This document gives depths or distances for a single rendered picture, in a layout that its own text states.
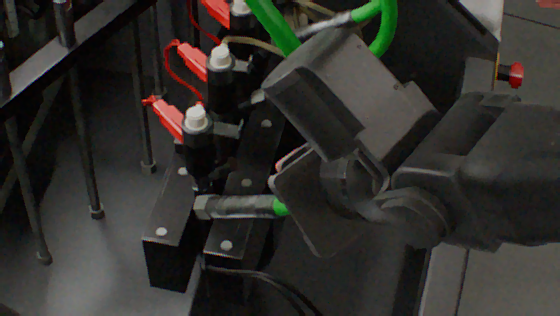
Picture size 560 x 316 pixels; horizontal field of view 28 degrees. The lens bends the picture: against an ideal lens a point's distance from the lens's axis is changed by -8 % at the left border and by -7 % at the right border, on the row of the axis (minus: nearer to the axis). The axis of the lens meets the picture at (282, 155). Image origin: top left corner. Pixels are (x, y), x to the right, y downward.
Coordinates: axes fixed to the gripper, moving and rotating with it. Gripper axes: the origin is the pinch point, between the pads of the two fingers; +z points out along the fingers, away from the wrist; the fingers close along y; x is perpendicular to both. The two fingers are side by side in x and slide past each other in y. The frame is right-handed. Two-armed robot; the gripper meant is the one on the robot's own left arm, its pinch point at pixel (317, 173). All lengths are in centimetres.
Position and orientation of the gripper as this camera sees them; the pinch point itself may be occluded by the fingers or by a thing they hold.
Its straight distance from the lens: 88.0
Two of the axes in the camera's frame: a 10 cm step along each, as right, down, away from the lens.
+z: -2.7, -0.1, 9.6
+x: 5.4, 8.3, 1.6
